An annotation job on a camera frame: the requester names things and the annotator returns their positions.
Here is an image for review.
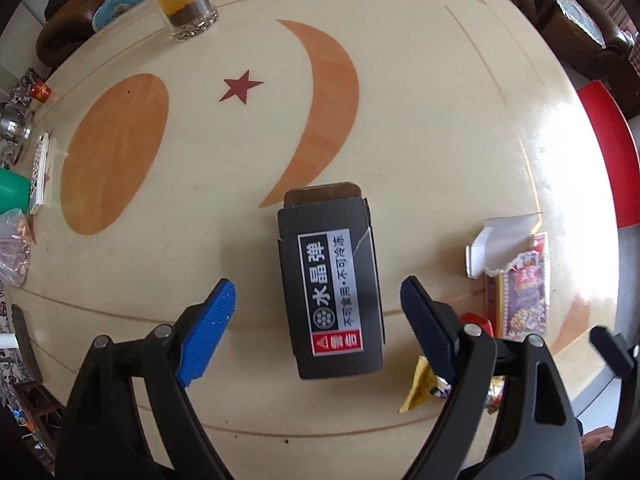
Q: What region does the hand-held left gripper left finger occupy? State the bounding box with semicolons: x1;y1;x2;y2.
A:
54;279;236;480

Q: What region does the white remote control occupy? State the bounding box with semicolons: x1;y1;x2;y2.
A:
29;131;55;216

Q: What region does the brown leather sofa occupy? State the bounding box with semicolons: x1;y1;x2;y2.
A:
35;0;136;68

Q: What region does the clear bag of nuts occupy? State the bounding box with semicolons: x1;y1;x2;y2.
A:
0;207;38;288

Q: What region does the blue floral sofa cover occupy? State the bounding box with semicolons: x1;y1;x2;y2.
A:
95;0;151;31

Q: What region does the white open cardboard box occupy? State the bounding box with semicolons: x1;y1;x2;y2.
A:
465;212;543;278

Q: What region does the green water bottle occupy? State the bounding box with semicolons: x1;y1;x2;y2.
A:
0;167;32;211

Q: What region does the colourful open card box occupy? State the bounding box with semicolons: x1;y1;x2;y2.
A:
482;234;551;341

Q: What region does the black box with label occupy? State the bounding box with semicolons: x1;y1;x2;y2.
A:
277;181;385;380

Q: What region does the red plastic stool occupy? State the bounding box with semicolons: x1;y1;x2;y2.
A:
575;80;640;228

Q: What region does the metal ashtray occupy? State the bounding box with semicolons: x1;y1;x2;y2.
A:
0;102;36;166

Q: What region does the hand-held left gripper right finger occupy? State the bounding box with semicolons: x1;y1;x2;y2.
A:
400;275;587;480

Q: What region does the blue armchair seat cover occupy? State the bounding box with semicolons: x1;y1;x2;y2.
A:
555;0;608;51

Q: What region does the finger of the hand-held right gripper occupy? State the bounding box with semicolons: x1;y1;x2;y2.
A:
590;326;640;411

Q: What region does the yellow snack wrapper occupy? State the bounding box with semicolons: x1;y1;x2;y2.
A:
398;355;506;416

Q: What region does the glass tea bottle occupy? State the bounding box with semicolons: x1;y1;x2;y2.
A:
122;0;220;42

